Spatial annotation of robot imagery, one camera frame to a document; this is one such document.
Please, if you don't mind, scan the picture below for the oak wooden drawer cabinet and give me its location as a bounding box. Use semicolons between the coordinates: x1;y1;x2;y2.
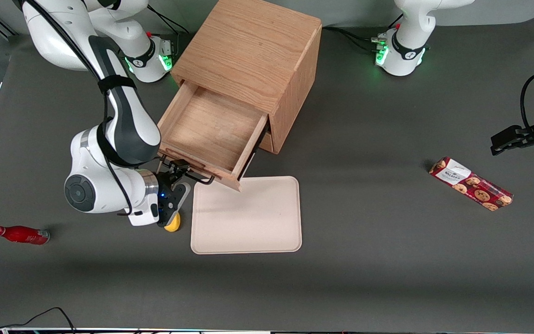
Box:
171;0;322;154

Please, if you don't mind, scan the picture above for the black base cable bundle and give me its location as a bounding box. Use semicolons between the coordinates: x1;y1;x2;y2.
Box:
147;5;190;36
322;26;388;52

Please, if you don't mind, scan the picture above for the red tartan cookie box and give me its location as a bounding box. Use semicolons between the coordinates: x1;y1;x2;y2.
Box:
428;157;514;212

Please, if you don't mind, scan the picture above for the thin black cable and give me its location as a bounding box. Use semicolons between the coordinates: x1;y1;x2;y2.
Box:
0;307;77;334

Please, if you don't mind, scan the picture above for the beige rectangular tray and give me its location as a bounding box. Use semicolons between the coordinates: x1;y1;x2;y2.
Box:
190;176;303;255

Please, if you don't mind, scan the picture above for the red bottle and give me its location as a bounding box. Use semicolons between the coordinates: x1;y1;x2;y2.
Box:
0;225;51;245

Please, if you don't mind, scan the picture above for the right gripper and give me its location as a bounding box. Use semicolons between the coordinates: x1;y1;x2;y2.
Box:
129;159;191;227

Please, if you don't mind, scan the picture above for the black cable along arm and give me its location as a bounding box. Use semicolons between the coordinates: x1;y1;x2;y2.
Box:
28;0;134;216

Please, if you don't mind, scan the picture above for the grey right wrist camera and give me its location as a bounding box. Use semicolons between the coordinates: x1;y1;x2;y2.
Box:
157;182;191;228

